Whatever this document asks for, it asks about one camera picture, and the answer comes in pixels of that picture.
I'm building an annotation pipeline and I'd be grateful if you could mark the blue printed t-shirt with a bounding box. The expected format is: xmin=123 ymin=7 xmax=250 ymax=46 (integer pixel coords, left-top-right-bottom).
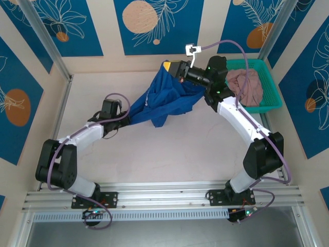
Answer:
xmin=127 ymin=61 xmax=206 ymax=129

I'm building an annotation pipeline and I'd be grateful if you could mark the blue poster with beige circle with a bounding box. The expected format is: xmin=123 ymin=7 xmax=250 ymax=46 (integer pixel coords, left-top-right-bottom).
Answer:
xmin=114 ymin=0 xmax=205 ymax=56

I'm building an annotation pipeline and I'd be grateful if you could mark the aluminium corner post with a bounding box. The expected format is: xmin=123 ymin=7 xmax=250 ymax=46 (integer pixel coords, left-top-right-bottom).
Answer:
xmin=17 ymin=0 xmax=74 ymax=83
xmin=258 ymin=0 xmax=296 ymax=62

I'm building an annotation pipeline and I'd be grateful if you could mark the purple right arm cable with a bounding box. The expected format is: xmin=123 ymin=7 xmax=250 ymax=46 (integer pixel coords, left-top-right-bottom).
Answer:
xmin=201 ymin=40 xmax=293 ymax=225

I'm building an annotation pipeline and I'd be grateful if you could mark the grey metal sheet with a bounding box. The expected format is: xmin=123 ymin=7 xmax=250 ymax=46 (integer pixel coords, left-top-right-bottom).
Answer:
xmin=25 ymin=221 xmax=305 ymax=247

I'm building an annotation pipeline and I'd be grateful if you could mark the blue poster with orange circle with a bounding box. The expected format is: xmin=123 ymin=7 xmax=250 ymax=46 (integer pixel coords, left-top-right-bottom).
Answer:
xmin=0 ymin=36 xmax=44 ymax=166

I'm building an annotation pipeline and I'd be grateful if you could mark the blue poster with white flower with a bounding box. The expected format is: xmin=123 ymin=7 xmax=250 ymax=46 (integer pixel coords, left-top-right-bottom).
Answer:
xmin=30 ymin=0 xmax=104 ymax=58

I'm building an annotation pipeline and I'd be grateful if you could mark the blue poster with fern leaf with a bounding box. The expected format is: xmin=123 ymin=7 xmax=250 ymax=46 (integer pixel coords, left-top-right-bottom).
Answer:
xmin=217 ymin=0 xmax=286 ymax=55

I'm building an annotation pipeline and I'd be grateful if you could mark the teal plastic mesh basket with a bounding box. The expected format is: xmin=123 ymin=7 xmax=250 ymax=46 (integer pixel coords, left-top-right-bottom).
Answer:
xmin=225 ymin=58 xmax=283 ymax=115

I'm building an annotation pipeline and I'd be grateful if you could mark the crumpled pink cloth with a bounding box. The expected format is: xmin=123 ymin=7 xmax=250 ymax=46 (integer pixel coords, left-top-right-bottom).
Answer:
xmin=225 ymin=68 xmax=264 ymax=108

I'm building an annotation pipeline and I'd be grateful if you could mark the grey slotted cable duct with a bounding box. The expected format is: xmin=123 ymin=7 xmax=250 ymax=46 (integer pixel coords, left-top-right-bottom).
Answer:
xmin=33 ymin=208 xmax=229 ymax=222

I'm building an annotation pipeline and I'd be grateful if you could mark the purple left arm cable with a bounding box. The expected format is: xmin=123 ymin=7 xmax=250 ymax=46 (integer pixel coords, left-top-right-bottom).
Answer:
xmin=47 ymin=92 xmax=131 ymax=230

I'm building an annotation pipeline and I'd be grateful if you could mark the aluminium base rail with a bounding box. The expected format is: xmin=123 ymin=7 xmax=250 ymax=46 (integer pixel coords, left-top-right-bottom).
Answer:
xmin=22 ymin=180 xmax=306 ymax=212

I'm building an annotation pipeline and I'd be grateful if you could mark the blue floral wall poster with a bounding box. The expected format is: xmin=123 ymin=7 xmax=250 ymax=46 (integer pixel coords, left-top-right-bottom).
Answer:
xmin=273 ymin=0 xmax=317 ymax=69
xmin=0 ymin=0 xmax=54 ymax=75

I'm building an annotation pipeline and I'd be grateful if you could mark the small circuit board with LEDs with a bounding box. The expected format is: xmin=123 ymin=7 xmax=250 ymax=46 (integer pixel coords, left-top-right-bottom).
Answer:
xmin=227 ymin=207 xmax=258 ymax=223
xmin=82 ymin=208 xmax=106 ymax=220

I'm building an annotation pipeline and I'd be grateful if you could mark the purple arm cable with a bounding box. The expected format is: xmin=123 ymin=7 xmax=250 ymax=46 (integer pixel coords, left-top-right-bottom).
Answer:
xmin=47 ymin=92 xmax=131 ymax=230
xmin=201 ymin=40 xmax=293 ymax=225

